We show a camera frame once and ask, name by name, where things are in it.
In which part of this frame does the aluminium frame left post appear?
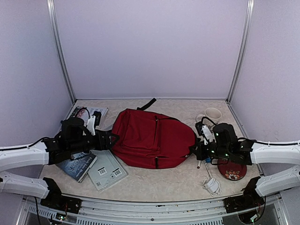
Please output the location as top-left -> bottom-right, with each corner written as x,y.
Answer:
46,0 -> 76,105

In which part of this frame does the red floral plate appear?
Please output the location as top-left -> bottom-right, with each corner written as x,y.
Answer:
217,159 -> 247,181

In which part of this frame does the red student backpack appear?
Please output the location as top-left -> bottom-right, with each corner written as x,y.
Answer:
111,98 -> 197,169

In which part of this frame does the white charger with cable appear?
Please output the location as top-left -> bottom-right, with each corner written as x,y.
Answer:
202,177 -> 223,197

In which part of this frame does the grey barcode book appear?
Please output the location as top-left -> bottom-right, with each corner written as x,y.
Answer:
88,150 -> 128,192

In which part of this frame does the dark blue heights book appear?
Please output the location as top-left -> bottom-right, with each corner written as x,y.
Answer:
56,151 -> 98,183

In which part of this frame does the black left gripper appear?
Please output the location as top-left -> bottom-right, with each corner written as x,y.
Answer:
68,131 -> 120,155

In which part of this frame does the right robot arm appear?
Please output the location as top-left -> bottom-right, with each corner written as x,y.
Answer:
190,122 -> 300,208

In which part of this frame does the aluminium front rail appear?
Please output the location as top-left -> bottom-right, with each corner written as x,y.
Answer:
16,194 -> 289,225

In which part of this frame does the aluminium frame right post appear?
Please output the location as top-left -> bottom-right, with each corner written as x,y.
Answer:
226,0 -> 255,105

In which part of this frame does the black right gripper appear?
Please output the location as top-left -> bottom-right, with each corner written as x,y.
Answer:
189,140 -> 231,161

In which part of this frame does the white floral mug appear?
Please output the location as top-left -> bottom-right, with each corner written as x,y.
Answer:
195,107 -> 222,123

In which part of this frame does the white marker pen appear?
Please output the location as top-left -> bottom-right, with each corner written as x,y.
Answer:
204,162 -> 212,179

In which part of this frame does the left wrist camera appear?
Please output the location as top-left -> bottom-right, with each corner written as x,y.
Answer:
87,111 -> 102,135

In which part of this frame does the aluminium frame post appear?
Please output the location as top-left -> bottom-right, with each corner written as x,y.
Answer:
226,0 -> 255,105
46,0 -> 76,105

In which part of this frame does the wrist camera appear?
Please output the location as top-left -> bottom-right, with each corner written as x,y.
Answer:
87,111 -> 102,135
195,122 -> 213,145

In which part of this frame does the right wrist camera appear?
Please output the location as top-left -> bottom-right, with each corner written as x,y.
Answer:
195,122 -> 213,145

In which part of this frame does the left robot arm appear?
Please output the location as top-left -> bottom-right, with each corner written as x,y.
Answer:
0,117 -> 120,209

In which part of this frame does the rose cover white book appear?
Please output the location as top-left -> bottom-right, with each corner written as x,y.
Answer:
68,105 -> 108,128

